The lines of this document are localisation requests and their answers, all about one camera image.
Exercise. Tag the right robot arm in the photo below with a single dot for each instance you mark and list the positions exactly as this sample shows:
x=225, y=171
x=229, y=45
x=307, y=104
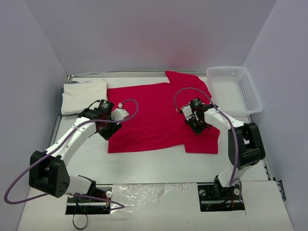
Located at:
x=245, y=146

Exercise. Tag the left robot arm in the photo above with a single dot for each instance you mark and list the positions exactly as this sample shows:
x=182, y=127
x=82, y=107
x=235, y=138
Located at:
x=49, y=168

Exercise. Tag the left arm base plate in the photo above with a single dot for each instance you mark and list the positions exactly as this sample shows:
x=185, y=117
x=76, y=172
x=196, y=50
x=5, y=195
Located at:
x=86, y=206

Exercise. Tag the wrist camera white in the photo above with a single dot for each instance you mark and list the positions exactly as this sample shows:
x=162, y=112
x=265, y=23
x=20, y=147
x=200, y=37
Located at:
x=119, y=114
x=187, y=111

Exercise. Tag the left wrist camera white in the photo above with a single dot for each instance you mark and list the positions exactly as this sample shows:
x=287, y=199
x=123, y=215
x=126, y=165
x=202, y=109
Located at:
x=119, y=114

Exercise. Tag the white plastic basket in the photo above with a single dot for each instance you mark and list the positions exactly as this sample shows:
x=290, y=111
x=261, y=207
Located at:
x=233, y=90

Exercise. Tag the folded white t-shirt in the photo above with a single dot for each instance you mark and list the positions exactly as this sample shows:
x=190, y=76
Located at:
x=76, y=96

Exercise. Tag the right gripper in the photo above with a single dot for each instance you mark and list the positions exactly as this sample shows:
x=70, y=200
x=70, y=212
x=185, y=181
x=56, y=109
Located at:
x=196, y=126

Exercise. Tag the red t-shirt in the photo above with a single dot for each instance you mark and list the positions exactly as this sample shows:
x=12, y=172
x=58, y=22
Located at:
x=157, y=124

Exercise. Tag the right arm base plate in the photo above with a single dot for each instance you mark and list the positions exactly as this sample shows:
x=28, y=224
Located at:
x=210, y=201

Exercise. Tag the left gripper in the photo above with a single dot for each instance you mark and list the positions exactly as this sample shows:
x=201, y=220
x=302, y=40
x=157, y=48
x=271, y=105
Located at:
x=110, y=131

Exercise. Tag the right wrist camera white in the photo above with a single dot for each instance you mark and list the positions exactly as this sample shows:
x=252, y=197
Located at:
x=187, y=111

